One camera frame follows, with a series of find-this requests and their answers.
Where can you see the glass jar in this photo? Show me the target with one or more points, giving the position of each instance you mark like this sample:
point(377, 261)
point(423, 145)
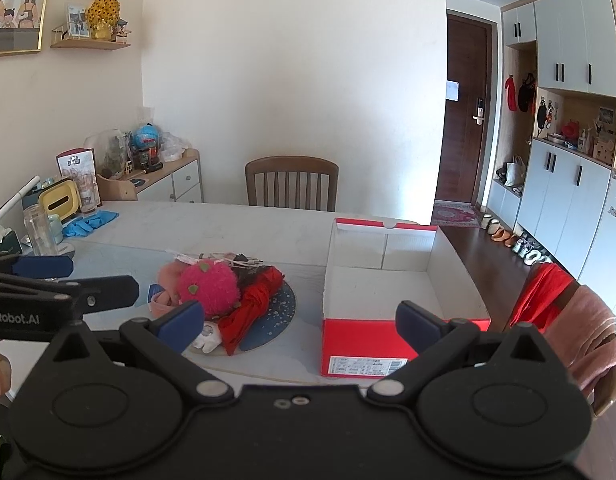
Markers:
point(37, 230)

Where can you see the white hallway cabinet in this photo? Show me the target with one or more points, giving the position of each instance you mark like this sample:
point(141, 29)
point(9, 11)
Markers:
point(558, 195)

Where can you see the white fridge with magnets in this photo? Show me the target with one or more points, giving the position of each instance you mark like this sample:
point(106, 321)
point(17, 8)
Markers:
point(613, 225)

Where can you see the red shoe box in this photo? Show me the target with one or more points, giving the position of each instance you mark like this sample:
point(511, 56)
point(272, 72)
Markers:
point(358, 340)

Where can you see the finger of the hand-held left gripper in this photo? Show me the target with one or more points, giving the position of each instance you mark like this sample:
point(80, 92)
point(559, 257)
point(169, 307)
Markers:
point(107, 292)
point(42, 266)

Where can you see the yellow tissue box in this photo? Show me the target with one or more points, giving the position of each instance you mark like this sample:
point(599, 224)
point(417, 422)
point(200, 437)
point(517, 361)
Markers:
point(57, 200)

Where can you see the red hanging garment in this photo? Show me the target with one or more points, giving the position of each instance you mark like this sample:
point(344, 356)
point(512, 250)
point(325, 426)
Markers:
point(511, 92)

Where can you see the silver door lock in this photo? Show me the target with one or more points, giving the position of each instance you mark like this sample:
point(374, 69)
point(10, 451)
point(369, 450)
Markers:
point(479, 112)

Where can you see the green tissue packet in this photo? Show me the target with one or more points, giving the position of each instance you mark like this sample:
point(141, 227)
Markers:
point(0, 242)

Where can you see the white paper notice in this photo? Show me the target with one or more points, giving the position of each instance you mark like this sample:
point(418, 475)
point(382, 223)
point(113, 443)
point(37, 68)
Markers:
point(453, 91)

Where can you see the photo card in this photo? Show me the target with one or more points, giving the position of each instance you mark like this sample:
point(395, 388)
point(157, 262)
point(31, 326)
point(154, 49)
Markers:
point(77, 21)

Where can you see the wood and white sideboard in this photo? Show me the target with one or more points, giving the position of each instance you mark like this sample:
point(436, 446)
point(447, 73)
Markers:
point(185, 180)

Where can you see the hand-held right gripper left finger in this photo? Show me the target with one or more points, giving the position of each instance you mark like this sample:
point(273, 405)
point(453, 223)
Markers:
point(180, 327)

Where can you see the pink plush dragon fruit toy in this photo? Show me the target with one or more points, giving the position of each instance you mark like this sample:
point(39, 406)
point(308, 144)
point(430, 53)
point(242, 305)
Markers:
point(207, 285)

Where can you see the brown entrance door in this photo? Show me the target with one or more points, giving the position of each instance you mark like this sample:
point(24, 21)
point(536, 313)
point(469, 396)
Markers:
point(458, 150)

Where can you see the knotted red cloth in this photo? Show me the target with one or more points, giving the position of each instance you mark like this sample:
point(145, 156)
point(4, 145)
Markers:
point(253, 305)

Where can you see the red ornament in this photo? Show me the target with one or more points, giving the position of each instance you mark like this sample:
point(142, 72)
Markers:
point(571, 131)

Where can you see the red patterned door rug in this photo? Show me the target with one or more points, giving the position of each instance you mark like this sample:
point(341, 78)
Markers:
point(455, 215)

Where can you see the wrapped potted plant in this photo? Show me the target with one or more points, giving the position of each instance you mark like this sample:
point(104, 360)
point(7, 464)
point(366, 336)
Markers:
point(110, 152)

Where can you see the golden flower ornament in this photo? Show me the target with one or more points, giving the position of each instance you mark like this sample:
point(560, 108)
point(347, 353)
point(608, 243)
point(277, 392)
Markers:
point(102, 12)

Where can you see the white tote bag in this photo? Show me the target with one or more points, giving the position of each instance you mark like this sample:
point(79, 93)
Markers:
point(515, 174)

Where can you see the wooden tray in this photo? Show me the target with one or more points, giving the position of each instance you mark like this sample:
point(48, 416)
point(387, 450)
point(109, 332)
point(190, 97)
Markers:
point(115, 190)

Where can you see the tall drinking glass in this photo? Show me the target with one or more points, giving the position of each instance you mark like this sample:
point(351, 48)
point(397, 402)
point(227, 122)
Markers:
point(89, 195)

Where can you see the wooden dining chair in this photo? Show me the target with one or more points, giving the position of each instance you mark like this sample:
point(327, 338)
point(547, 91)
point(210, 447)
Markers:
point(610, 390)
point(290, 180)

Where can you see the row of shoes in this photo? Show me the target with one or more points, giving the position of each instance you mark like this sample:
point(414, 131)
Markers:
point(530, 255)

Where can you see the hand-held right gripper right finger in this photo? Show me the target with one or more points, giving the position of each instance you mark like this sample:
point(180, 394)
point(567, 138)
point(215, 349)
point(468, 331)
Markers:
point(418, 327)

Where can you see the white rolled paper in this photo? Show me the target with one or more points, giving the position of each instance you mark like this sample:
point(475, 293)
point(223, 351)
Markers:
point(17, 195)

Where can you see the clear plastic bag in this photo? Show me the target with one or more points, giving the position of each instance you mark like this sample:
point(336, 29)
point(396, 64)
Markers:
point(173, 147)

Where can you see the blue globe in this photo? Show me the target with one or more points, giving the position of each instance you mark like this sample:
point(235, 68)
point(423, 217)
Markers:
point(146, 136)

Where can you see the blue gloves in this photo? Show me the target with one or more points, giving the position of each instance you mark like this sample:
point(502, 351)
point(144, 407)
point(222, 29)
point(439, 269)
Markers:
point(87, 222)

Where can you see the wooden wall shelf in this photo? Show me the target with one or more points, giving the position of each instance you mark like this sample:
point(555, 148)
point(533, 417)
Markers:
point(87, 44)

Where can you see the brown standing photo frame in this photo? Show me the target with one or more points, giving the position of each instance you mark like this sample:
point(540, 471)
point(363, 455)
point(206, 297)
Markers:
point(75, 162)

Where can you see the black hanging bag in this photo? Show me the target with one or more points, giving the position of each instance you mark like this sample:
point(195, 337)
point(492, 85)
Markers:
point(526, 94)

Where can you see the blue packet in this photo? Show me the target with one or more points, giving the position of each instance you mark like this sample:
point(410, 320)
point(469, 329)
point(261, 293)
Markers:
point(155, 291)

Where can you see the pink towel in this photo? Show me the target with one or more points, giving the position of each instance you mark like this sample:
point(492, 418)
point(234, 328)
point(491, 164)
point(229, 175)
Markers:
point(588, 330)

